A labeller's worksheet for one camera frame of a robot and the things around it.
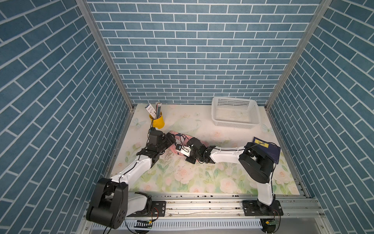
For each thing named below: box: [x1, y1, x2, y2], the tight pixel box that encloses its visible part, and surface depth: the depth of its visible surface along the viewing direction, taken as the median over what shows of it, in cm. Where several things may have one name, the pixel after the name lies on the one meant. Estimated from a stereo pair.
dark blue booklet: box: [249, 136, 281, 165], surface depth 98 cm
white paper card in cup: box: [144, 103, 157, 119], surface depth 101 cm
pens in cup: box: [155, 101, 162, 119], surface depth 101 cm
